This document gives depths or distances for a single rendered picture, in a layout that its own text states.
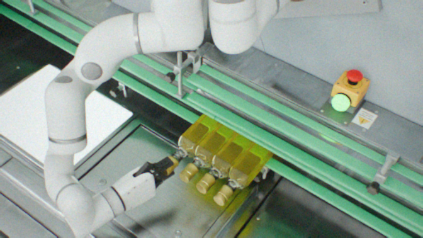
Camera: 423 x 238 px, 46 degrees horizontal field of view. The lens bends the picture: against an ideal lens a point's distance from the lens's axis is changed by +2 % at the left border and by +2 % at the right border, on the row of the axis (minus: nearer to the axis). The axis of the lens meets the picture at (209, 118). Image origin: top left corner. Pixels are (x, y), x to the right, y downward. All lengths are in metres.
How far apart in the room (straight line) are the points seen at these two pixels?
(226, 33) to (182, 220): 0.61
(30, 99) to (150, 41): 0.83
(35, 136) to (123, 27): 0.73
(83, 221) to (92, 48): 0.44
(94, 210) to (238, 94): 0.48
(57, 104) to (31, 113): 0.64
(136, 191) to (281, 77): 0.50
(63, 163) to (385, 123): 0.81
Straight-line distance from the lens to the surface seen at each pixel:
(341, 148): 1.28
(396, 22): 1.23
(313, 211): 1.51
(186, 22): 0.99
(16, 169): 1.60
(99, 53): 1.02
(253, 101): 1.34
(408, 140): 1.32
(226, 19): 0.98
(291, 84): 1.37
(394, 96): 1.35
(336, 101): 1.29
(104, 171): 1.53
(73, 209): 1.20
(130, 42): 1.02
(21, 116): 1.73
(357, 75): 1.29
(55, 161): 1.26
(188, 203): 1.44
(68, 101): 1.10
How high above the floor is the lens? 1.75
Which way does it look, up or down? 33 degrees down
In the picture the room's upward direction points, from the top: 135 degrees counter-clockwise
